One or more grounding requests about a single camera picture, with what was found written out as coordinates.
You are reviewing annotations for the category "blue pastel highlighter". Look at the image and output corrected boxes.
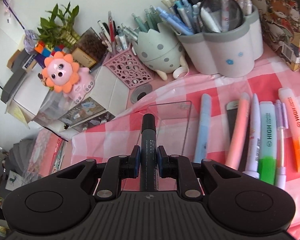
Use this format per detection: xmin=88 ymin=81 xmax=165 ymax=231
xmin=194 ymin=94 xmax=212 ymax=163

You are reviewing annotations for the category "white tape roll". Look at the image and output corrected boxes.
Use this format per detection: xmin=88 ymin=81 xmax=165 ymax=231
xmin=173 ymin=66 xmax=189 ymax=79

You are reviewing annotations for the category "colourful cube puzzle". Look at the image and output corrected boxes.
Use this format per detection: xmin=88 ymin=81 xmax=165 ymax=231
xmin=34 ymin=41 xmax=65 ymax=57

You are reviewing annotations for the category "pink lion toy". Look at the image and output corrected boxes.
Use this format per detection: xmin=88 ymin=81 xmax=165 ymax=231
xmin=42 ymin=51 xmax=95 ymax=104

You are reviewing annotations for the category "green egg-shaped pen holder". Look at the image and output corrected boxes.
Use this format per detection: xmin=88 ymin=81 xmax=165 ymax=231
xmin=132 ymin=23 xmax=189 ymax=81

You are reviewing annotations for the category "boxed book set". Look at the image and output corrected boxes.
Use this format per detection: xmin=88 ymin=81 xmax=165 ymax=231
xmin=252 ymin=0 xmax=300 ymax=71

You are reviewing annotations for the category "white flower-shaped pen holder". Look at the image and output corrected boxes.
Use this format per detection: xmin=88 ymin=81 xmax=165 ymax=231
xmin=177 ymin=6 xmax=263 ymax=78

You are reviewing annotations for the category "pink pastel highlighter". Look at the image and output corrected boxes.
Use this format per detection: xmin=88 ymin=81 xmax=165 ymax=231
xmin=225 ymin=92 xmax=251 ymax=170

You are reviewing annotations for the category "white pen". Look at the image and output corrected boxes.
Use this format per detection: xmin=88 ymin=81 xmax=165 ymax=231
xmin=243 ymin=94 xmax=261 ymax=179

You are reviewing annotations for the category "white mini drawer unit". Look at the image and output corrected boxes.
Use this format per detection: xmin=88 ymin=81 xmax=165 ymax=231
xmin=7 ymin=64 xmax=129 ymax=135

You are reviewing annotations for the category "green HIGH highlighter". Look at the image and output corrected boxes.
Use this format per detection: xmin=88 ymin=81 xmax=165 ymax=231
xmin=258 ymin=101 xmax=277 ymax=185

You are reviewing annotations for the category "pink perforated pen holder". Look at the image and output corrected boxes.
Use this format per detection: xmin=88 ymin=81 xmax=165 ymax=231
xmin=103 ymin=46 xmax=154 ymax=89

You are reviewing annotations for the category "grey desk grommet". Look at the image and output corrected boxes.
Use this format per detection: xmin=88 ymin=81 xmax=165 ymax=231
xmin=130 ymin=83 xmax=153 ymax=104

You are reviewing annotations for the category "bamboo plant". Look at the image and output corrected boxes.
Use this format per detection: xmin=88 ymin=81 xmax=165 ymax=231
xmin=37 ymin=2 xmax=81 ymax=49

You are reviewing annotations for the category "magnifying glass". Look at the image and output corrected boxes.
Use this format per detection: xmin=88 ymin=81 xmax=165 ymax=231
xmin=199 ymin=0 xmax=244 ymax=33

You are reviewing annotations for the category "pink checkered tablecloth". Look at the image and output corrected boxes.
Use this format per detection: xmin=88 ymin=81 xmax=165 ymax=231
xmin=37 ymin=42 xmax=300 ymax=238

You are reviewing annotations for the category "clear plastic organizer box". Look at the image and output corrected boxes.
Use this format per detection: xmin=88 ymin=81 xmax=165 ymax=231
xmin=133 ymin=100 xmax=199 ymax=159

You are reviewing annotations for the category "black marker pen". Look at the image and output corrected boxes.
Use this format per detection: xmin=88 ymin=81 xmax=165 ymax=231
xmin=140 ymin=113 xmax=157 ymax=192

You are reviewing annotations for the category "orange HIGH highlighter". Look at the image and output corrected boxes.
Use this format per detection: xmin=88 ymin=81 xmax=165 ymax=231
xmin=278 ymin=88 xmax=300 ymax=172

